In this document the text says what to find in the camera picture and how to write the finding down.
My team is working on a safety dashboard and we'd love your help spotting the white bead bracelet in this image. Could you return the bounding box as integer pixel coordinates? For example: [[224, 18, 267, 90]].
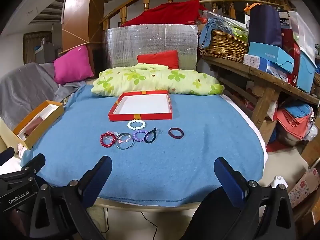
[[127, 119, 146, 131]]

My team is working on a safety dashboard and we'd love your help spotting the grey cloth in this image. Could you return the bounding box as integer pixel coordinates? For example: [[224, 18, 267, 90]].
[[0, 62, 83, 131]]

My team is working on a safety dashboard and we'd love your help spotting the clear plastic bag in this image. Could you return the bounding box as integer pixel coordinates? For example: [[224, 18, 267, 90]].
[[202, 10, 248, 43]]

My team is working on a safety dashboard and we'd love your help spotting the blue cloth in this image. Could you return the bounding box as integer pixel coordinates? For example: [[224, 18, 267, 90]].
[[200, 17, 234, 48]]

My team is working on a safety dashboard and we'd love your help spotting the floral box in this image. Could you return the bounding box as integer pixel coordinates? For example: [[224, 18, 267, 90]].
[[287, 167, 320, 209]]

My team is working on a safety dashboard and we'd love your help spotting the dark red wallet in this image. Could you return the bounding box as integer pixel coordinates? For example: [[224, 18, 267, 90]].
[[24, 120, 44, 137]]

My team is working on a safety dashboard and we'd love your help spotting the silver bangle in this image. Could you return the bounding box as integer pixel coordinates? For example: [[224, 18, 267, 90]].
[[115, 133, 136, 151]]

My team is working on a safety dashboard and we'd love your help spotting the red shallow box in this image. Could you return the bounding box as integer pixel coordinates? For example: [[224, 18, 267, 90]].
[[108, 90, 173, 122]]

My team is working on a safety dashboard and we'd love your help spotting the silver foil board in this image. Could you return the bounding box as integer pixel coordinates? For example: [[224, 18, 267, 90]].
[[105, 25, 199, 72]]

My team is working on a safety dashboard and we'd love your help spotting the white plastic object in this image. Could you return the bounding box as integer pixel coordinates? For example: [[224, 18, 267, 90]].
[[271, 176, 288, 188]]

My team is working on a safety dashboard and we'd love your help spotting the brown curved pillar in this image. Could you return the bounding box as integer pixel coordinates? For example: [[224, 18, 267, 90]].
[[61, 0, 107, 52]]

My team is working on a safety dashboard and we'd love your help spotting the cardboard box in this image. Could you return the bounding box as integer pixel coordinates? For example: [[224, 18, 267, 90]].
[[300, 135, 320, 168]]

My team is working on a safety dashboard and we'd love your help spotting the red carton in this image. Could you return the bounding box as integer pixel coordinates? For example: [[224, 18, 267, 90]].
[[281, 27, 301, 87]]

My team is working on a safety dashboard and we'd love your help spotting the blue blanket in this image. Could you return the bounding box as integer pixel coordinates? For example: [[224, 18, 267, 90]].
[[20, 84, 266, 208]]

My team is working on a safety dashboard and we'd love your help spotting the black cable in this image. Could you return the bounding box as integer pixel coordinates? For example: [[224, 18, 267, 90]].
[[100, 206, 160, 240]]

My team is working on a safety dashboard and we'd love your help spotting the pink cushion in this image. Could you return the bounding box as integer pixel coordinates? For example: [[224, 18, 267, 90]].
[[53, 45, 94, 85]]

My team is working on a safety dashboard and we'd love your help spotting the navy bag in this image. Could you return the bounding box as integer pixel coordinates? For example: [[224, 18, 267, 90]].
[[247, 4, 283, 48]]

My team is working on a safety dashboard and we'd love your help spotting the light blue box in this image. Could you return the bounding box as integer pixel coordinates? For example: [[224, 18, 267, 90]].
[[248, 42, 295, 74]]

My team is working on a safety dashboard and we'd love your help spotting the wicker basket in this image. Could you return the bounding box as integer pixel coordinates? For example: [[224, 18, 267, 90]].
[[199, 30, 250, 63]]

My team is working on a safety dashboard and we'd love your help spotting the blue storage bin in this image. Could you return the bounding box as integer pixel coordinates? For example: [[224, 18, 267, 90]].
[[297, 50, 318, 94]]

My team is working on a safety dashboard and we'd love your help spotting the grey appliance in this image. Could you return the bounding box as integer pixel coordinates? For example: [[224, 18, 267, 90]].
[[35, 37, 59, 63]]

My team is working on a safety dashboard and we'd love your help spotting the white patterned box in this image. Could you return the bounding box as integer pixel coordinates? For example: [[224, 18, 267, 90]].
[[243, 54, 289, 82]]

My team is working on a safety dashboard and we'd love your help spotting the pile of coral cloths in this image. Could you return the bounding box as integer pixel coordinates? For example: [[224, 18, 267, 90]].
[[276, 105, 314, 141]]

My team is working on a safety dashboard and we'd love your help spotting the purple bead bracelet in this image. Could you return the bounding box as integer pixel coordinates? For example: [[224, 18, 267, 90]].
[[132, 129, 148, 143]]

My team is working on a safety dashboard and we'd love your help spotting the large red cushion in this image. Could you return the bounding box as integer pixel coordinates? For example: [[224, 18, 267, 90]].
[[120, 0, 201, 27]]

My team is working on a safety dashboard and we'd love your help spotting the wooden stair railing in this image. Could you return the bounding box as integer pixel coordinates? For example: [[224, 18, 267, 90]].
[[100, 0, 298, 30]]

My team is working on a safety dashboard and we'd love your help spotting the red bead bracelet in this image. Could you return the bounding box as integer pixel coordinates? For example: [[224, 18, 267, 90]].
[[100, 132, 117, 149]]

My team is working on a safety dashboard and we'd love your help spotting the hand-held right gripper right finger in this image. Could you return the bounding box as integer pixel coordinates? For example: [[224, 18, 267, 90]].
[[214, 156, 300, 233]]

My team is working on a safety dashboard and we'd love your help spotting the orange box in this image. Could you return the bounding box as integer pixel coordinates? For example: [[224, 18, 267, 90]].
[[12, 100, 65, 150]]

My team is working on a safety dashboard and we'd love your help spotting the small red cushion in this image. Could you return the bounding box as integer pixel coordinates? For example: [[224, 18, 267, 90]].
[[137, 50, 180, 70]]

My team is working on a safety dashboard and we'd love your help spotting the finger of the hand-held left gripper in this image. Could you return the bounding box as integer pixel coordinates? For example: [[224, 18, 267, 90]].
[[0, 147, 15, 166], [21, 153, 46, 178]]

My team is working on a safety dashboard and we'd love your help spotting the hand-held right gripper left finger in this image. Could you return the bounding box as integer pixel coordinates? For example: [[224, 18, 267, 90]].
[[28, 155, 113, 237]]

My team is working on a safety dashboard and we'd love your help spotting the clear plastic bin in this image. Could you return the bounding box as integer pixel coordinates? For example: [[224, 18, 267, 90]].
[[282, 11, 317, 60]]

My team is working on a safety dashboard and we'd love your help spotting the black hair tie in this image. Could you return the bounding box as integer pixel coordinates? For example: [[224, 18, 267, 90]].
[[144, 127, 158, 145]]

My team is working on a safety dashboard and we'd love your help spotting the maroon hair tie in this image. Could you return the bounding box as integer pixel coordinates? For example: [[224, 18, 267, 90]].
[[168, 127, 184, 139]]

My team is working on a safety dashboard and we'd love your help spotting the green floral pillow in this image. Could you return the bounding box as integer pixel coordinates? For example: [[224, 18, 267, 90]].
[[90, 64, 225, 97]]

